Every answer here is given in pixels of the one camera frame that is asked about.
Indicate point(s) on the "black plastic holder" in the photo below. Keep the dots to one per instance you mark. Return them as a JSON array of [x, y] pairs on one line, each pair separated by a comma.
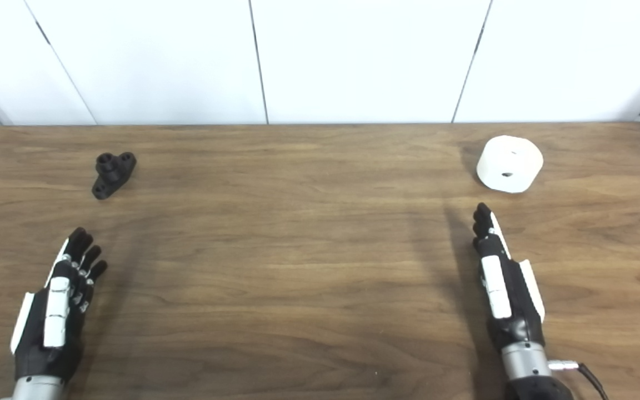
[[111, 173]]

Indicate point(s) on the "round white plastic piece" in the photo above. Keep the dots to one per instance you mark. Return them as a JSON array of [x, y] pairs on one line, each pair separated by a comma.
[[510, 164]]

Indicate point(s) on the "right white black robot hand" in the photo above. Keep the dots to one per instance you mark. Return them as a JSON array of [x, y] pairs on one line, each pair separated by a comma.
[[499, 289]]

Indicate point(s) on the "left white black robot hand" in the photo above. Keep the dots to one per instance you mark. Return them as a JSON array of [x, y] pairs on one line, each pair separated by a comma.
[[56, 311]]

